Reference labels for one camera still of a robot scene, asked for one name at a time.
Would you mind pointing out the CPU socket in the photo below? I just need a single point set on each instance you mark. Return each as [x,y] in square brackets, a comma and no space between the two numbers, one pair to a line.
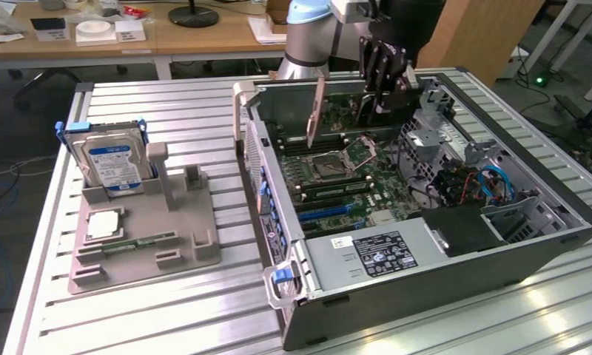
[328,166]

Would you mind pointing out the grey cup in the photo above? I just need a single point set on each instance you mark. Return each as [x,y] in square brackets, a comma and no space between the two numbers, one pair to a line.
[52,4]

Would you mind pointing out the green motherboard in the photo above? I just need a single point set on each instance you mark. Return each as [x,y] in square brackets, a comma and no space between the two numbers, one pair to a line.
[389,192]

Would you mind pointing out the white box with dark top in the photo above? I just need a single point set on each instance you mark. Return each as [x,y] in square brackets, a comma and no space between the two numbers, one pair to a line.
[50,33]

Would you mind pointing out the black power connector bundle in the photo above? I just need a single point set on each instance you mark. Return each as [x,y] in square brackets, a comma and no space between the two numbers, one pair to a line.
[445,185]

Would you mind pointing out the grey parts rack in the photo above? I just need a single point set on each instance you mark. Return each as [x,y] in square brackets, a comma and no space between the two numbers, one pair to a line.
[148,222]

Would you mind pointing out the wooden cabinet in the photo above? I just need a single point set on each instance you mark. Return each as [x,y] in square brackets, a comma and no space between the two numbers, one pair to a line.
[483,37]

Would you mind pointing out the dark labelled RAM stick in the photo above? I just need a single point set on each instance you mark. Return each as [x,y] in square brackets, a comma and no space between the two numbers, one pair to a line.
[334,188]

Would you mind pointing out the open black PC case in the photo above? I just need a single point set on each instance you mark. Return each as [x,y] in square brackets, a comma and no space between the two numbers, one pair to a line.
[424,296]

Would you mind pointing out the silver CPU chip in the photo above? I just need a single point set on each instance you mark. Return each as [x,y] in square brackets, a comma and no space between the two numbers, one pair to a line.
[102,225]

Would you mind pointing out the green RAM stick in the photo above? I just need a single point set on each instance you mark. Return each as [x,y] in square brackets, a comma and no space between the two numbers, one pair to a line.
[128,245]

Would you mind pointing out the blue expansion slot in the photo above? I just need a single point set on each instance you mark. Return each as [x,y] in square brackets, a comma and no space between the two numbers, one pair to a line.
[325,213]

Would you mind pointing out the wooden desk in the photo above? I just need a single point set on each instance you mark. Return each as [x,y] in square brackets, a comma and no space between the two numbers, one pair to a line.
[201,37]

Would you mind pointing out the blue case latch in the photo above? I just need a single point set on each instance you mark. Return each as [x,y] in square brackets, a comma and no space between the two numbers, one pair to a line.
[281,276]

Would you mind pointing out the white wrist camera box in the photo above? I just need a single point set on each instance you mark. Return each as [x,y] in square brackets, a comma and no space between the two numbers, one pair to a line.
[349,11]

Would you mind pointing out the black office chair base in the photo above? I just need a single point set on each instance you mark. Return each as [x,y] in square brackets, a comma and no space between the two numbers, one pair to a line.
[44,79]

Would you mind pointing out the white paper note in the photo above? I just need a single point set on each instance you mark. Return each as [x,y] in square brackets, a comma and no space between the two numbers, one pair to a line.
[4,38]

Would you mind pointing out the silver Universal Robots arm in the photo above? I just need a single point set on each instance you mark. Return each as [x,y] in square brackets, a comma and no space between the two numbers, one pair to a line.
[308,40]

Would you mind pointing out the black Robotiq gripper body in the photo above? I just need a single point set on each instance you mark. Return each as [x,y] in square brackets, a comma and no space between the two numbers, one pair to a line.
[409,26]

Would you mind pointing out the Nvidia graphics card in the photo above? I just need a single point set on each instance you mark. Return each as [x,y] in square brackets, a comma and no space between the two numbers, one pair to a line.
[343,111]

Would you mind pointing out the black round lamp base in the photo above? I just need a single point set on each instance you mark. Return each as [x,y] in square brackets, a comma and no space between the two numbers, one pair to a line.
[192,16]

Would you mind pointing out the metal socket cover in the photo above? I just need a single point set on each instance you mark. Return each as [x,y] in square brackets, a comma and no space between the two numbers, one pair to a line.
[363,151]

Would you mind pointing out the plain white labelled box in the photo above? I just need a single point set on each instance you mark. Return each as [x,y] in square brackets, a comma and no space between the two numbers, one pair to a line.
[130,31]

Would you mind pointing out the hard disk in blue caddy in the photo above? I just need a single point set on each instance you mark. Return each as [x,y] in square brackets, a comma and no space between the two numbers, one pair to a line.
[110,162]

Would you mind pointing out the red packet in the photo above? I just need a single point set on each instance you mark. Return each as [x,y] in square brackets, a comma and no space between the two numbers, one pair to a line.
[134,12]

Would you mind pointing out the metal disk bay cage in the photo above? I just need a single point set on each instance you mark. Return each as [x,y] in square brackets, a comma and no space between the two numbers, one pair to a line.
[424,140]

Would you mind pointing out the green indicator light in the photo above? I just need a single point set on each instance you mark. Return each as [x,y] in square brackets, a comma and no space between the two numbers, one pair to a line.
[539,80]

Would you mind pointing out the grey power supply unit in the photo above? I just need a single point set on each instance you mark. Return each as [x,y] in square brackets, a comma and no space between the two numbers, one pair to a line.
[334,266]

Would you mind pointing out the brown cardboard box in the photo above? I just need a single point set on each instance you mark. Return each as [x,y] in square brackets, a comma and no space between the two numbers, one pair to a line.
[276,9]

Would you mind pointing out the white paper stack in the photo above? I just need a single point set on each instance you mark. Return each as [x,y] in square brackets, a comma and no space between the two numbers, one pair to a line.
[266,32]

